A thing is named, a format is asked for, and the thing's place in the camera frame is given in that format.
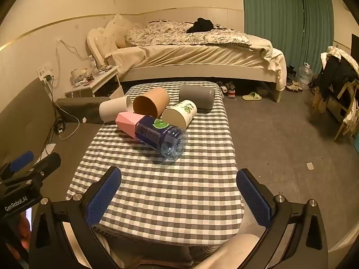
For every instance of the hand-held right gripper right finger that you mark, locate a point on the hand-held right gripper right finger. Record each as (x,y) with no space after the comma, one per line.
(253,201)

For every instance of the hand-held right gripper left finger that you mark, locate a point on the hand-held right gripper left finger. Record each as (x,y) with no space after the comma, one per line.
(103,199)

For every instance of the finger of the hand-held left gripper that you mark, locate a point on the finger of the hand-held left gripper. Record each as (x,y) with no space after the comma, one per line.
(46,162)
(21,159)

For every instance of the pink faceted cup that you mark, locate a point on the pink faceted cup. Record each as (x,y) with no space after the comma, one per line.
(126,123)

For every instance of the plain white cup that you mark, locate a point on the plain white cup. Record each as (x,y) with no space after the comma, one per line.
(113,109)

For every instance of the white leaf print cup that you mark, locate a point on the white leaf print cup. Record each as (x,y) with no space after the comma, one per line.
(183,110)

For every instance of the brown paper cup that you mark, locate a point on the brown paper cup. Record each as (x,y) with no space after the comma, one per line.
(157,96)

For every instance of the grey cup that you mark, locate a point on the grey cup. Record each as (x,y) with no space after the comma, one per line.
(199,95)

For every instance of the black power strip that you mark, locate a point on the black power strip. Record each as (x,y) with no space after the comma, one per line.
(59,127)

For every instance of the person's leg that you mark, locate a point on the person's leg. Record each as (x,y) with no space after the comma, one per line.
(232,250)

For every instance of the grey checked tablecloth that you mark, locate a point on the grey checked tablecloth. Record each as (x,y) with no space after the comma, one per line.
(168,196)

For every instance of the white paper scrap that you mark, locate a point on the white paper scrap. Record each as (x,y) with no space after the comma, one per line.
(310,166)

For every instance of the clear blue label bottle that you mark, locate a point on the clear blue label bottle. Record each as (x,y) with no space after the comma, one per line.
(160,137)

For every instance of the white nightstand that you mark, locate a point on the white nightstand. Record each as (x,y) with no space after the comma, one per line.
(103,81)

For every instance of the green slipper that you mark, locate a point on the green slipper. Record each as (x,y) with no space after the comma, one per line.
(252,96)

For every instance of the small clear water bottle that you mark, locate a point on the small clear water bottle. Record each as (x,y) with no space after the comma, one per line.
(93,65)

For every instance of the grey sneakers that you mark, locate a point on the grey sneakers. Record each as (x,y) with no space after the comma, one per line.
(230,91)

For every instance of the beige sandals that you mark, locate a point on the beige sandals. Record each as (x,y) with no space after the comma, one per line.
(295,86)

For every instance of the wooden chair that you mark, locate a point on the wooden chair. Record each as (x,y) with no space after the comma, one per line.
(347,109)

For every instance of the large clear water jug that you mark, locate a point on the large clear water jug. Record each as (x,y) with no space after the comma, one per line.
(305,75)

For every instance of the black jacket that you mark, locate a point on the black jacket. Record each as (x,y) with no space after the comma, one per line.
(333,75)

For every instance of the cream pillow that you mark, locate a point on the cream pillow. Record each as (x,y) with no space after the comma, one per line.
(117,30)

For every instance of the cream bed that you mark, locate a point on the cream bed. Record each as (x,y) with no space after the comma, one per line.
(190,58)

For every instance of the plaid shirt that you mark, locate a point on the plaid shirt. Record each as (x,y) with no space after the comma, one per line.
(346,57)

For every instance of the floral patterned quilt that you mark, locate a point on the floral patterned quilt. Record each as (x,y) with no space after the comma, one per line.
(174,35)

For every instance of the black clothing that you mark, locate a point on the black clothing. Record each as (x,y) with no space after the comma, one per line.
(200,25)

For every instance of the black monitor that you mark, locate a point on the black monitor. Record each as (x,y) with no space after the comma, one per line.
(355,44)

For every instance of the narrow green curtain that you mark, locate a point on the narrow green curtain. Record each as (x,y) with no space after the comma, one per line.
(318,25)

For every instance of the wide green curtain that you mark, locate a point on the wide green curtain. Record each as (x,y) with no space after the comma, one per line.
(272,14)

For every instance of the white wall socket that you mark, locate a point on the white wall socket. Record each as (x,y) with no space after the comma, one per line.
(43,71)

